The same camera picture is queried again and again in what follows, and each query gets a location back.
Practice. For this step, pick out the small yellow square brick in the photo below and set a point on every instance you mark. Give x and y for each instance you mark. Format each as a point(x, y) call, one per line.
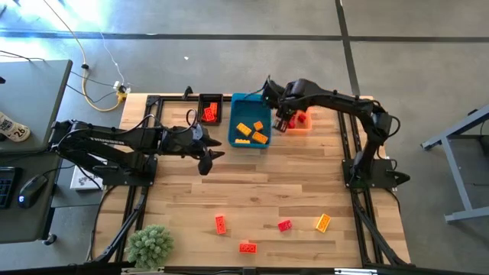
point(258, 125)

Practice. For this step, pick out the grey metal table frame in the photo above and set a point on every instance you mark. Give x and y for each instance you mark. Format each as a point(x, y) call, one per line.
point(464, 215)

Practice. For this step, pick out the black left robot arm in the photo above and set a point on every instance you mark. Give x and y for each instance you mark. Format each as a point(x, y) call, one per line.
point(107, 139)

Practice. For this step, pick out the black desk caster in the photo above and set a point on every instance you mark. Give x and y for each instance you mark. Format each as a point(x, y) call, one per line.
point(49, 239)

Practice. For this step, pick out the green artificial plant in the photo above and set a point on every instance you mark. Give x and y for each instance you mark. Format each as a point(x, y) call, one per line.
point(149, 246)

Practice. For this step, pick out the black keyboard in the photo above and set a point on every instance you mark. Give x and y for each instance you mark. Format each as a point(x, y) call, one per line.
point(5, 187)

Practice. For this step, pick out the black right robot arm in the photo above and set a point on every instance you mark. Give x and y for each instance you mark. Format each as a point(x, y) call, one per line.
point(344, 103)

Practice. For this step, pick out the pink translucent plastic bin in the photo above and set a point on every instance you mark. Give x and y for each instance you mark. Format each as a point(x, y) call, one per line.
point(305, 128)

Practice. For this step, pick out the black aluminium table frame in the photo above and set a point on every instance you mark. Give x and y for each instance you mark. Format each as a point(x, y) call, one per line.
point(175, 98)

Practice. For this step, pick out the black clamp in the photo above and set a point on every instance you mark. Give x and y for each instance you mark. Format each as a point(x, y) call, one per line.
point(187, 93)

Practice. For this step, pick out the silver metal bracket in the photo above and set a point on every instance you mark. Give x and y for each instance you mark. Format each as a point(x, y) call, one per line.
point(143, 270)
point(355, 272)

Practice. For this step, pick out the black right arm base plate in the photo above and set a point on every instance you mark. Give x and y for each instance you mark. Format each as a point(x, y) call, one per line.
point(376, 180)

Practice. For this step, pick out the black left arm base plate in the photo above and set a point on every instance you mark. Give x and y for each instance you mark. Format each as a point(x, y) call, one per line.
point(122, 179)

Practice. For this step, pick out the small red square brick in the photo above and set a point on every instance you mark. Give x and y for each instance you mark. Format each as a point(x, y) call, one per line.
point(284, 225)

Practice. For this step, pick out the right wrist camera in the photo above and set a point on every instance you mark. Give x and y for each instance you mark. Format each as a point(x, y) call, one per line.
point(270, 93)

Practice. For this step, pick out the white printed box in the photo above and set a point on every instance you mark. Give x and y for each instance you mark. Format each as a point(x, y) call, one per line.
point(82, 183)

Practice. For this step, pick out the blue plastic bin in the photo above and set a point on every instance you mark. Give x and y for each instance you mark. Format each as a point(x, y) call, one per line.
point(248, 110)

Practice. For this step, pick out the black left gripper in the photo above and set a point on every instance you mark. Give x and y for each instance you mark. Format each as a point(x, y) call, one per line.
point(183, 141)

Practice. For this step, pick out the grey desk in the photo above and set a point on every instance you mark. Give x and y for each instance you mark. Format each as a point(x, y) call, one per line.
point(34, 95)
point(19, 225)

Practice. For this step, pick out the black plastic basket bin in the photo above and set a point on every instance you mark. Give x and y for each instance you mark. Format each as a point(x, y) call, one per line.
point(201, 100)

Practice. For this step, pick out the red toy brick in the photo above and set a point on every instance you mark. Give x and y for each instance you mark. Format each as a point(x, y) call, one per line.
point(292, 124)
point(302, 117)

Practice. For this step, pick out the white power adapter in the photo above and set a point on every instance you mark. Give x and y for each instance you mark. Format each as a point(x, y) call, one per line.
point(116, 84)

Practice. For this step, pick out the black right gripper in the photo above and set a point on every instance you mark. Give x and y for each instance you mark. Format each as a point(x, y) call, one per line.
point(286, 107)

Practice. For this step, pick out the black computer mouse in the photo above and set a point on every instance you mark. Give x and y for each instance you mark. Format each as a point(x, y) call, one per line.
point(32, 191)

